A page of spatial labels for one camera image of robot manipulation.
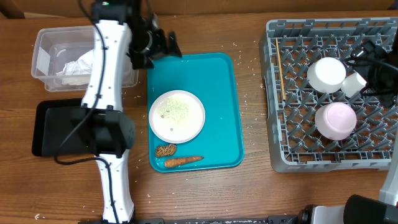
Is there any white cup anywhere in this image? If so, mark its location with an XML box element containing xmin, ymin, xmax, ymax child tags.
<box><xmin>341</xmin><ymin>72</ymin><xmax>367</xmax><ymax>98</ymax></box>

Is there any pink white bowl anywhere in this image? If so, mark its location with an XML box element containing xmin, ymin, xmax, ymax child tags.
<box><xmin>315</xmin><ymin>103</ymin><xmax>357</xmax><ymax>140</ymax></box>

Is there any white napkin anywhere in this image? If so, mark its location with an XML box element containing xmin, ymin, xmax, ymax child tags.
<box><xmin>56</xmin><ymin>50</ymin><xmax>94</xmax><ymax>86</ymax></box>

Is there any wooden chopstick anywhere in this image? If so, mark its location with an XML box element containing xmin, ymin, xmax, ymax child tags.
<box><xmin>275</xmin><ymin>37</ymin><xmax>286</xmax><ymax>101</ymax></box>

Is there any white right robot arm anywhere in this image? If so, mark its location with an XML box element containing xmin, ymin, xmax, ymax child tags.
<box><xmin>292</xmin><ymin>38</ymin><xmax>397</xmax><ymax>224</ymax></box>

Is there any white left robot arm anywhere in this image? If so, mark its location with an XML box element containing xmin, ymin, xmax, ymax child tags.
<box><xmin>53</xmin><ymin>1</ymin><xmax>182</xmax><ymax>223</ymax></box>

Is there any grey dishwasher rack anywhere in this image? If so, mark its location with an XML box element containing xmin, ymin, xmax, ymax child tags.
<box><xmin>259</xmin><ymin>17</ymin><xmax>397</xmax><ymax>172</ymax></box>

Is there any teal plastic tray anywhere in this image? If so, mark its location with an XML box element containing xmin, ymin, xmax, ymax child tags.
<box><xmin>147</xmin><ymin>53</ymin><xmax>244</xmax><ymax>173</ymax></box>

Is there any white dirty plate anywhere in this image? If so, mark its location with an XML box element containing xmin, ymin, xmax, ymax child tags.
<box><xmin>149</xmin><ymin>90</ymin><xmax>206</xmax><ymax>144</ymax></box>

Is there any clear plastic bin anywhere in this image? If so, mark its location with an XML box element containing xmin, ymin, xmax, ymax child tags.
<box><xmin>30</xmin><ymin>26</ymin><xmax>140</xmax><ymax>93</ymax></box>

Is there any orange carrot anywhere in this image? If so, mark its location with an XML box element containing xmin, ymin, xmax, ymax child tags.
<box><xmin>164</xmin><ymin>156</ymin><xmax>203</xmax><ymax>168</ymax></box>

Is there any black bin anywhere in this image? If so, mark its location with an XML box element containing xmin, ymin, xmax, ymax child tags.
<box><xmin>32</xmin><ymin>98</ymin><xmax>90</xmax><ymax>157</ymax></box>

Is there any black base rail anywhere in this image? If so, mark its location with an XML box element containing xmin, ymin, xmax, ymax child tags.
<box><xmin>135</xmin><ymin>215</ymin><xmax>297</xmax><ymax>224</ymax></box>

